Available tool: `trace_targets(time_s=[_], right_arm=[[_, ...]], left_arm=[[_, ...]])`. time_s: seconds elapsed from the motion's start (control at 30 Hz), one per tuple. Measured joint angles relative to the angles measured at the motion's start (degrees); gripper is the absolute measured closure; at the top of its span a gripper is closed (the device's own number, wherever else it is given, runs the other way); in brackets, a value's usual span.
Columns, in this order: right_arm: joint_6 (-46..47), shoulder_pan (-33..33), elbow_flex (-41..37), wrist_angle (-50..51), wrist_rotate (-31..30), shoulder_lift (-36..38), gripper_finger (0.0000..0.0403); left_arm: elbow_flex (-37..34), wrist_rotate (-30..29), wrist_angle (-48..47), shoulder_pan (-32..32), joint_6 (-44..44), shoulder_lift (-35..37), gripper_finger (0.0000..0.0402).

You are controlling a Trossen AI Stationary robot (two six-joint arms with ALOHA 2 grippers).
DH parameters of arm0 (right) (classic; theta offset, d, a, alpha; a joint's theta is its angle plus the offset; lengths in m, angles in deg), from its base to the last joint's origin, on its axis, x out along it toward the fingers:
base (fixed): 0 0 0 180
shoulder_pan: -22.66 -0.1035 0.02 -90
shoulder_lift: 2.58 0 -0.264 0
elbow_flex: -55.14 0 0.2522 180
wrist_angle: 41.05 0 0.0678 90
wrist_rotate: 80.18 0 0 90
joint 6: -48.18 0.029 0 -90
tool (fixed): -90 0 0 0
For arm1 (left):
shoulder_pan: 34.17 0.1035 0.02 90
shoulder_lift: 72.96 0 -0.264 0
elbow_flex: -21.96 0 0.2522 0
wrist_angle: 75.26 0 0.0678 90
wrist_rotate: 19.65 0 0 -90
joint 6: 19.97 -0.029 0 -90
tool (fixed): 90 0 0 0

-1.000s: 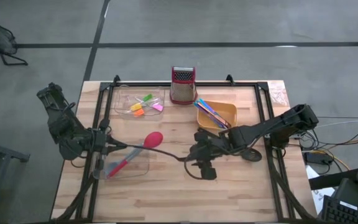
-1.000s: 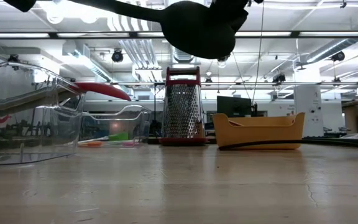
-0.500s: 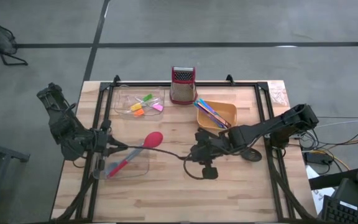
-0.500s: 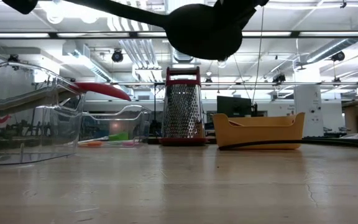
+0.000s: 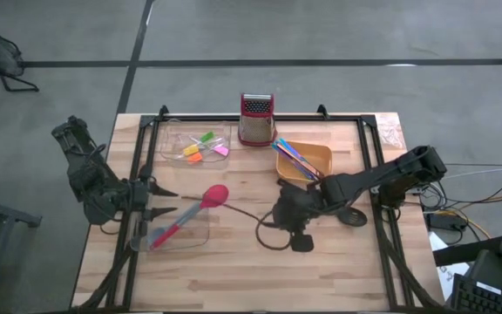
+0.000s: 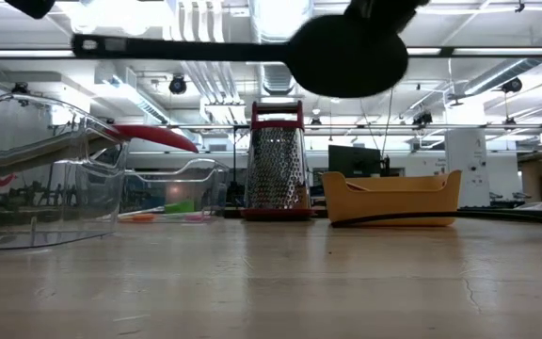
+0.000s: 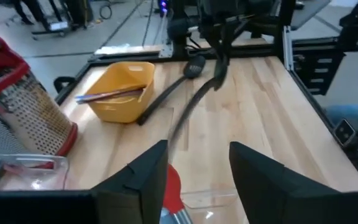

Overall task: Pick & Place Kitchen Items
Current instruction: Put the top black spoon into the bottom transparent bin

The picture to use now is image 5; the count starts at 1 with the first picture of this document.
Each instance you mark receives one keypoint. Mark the black nylon slotted spoon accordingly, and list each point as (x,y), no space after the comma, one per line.
(353,216)

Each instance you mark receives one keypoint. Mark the clear plastic bag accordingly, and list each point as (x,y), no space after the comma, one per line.
(390,133)

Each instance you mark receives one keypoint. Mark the red steel box grater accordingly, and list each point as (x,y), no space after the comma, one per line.
(257,126)

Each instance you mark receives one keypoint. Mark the upper clear plastic container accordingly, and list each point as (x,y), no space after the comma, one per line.
(168,157)

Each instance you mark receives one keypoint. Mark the black aluminium table frame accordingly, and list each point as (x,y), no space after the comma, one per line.
(334,118)

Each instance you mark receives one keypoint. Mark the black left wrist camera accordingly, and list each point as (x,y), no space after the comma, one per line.
(132,194)

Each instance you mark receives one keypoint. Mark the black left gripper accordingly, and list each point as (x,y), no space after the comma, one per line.
(145,205)

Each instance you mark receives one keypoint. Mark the orange mini silicone spatula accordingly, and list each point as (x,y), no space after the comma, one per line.
(194,158)

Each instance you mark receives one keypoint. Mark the orange plastic basket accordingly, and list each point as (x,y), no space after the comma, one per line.
(320,154)

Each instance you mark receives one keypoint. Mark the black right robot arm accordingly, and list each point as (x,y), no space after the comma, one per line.
(377,174)

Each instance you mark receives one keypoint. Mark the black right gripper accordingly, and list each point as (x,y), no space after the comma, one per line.
(303,205)

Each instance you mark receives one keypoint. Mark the black power adapter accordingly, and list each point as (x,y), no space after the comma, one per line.
(446,221)

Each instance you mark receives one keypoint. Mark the rose gold cutlery piece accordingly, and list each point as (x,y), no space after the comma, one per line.
(316,171)

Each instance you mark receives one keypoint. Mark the white paper sheet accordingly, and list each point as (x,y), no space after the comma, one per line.
(449,275)

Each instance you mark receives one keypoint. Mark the yellow mini silicone spatula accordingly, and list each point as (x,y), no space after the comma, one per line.
(191,150)

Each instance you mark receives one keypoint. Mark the blue purple iridescent knife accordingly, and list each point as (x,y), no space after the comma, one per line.
(285,157)

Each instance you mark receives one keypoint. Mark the black computer keyboard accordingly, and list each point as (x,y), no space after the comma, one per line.
(482,298)

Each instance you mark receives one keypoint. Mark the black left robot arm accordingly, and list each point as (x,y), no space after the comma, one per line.
(85,174)

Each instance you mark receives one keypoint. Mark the teal pink iridescent cutlery piece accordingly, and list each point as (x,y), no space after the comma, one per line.
(289,145)

